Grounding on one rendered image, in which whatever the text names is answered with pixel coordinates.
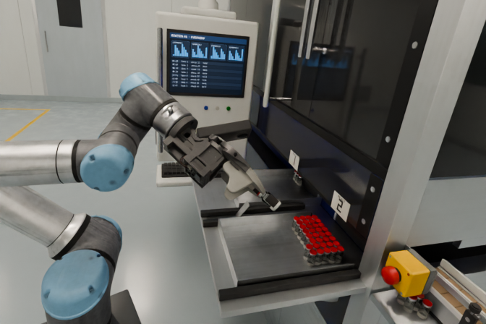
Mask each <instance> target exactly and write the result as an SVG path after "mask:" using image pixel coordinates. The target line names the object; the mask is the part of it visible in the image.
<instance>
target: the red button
mask: <svg viewBox="0 0 486 324"><path fill-rule="evenodd" d="M381 276H382V278H383V280H384V281H385V282H386V283H387V284H388V285H396V284H398V283H399V274H398V272H397V270H396V269H395V268H394V267H393V266H385V267H383V269H382V270H381Z"/></svg>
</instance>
